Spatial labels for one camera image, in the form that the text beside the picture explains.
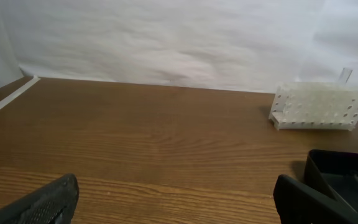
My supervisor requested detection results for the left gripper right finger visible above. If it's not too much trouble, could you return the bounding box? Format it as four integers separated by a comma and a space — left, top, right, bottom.
273, 174, 358, 224

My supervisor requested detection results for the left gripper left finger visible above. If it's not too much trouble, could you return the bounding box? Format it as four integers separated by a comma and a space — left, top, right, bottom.
0, 173, 80, 224

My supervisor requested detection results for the black tray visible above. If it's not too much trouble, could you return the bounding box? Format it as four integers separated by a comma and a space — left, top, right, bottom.
303, 149, 358, 218

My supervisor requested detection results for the white test tube rack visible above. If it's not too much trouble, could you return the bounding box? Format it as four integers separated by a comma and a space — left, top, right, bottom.
268, 81, 358, 131

